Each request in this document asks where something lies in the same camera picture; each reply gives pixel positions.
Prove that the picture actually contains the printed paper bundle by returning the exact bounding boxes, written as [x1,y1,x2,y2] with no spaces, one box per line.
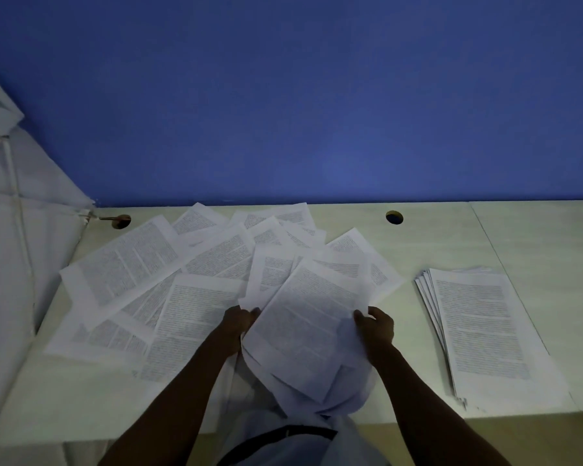
[238,256,378,418]

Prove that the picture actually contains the neat stack of printed sheets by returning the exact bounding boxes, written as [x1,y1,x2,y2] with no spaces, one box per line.
[413,267,572,413]

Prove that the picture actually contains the person's left hand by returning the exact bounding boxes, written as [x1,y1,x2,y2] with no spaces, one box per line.
[218,305,262,357]

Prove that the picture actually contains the person's right forearm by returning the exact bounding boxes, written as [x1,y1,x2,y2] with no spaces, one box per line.
[369,344,511,466]

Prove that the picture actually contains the white cable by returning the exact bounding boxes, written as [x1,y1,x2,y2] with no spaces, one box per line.
[2,138,38,335]

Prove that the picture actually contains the spread of printed papers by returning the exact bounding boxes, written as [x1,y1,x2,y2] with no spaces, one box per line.
[43,202,407,389]

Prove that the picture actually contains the black strap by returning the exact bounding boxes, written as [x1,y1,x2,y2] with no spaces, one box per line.
[218,425,339,466]

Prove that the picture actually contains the white shirt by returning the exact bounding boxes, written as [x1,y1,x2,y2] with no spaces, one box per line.
[213,407,389,466]

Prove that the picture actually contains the person's right hand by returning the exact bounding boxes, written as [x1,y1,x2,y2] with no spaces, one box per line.
[353,306,395,364]

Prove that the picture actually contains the person's left forearm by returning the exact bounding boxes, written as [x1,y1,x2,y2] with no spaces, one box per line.
[99,334,244,466]

